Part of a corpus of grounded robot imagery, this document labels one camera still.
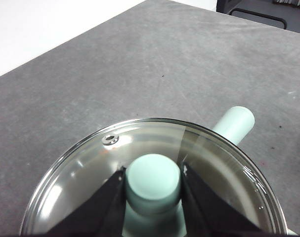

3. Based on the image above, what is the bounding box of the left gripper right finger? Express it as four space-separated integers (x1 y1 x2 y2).
180 163 264 237

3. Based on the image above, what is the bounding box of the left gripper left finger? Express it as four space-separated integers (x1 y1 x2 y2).
44 166 128 237

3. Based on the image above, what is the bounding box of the glass pot lid green knob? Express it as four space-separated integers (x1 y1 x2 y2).
20 117 288 237

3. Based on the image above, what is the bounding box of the mint green pot with handle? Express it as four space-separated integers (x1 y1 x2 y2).
41 106 256 237

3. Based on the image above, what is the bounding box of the black metal tube frame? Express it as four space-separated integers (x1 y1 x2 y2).
228 7 288 30

